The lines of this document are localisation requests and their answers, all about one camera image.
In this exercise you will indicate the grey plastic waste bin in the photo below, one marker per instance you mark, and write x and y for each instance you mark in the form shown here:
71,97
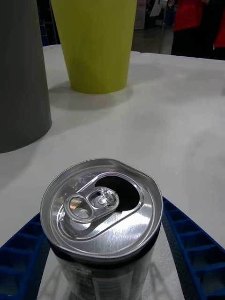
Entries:
21,82

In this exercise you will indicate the black and silver drink can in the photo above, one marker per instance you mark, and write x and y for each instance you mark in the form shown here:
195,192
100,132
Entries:
103,234

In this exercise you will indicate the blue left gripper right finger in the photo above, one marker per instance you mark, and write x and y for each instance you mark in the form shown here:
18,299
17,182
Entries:
199,257

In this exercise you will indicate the person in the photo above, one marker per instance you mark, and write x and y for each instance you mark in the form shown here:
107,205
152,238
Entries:
187,23
220,35

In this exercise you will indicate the yellow-green plastic waste bin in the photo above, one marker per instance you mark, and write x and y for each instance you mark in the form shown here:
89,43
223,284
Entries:
96,47

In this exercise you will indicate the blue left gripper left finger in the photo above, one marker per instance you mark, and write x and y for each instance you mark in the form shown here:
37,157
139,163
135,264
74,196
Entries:
21,262

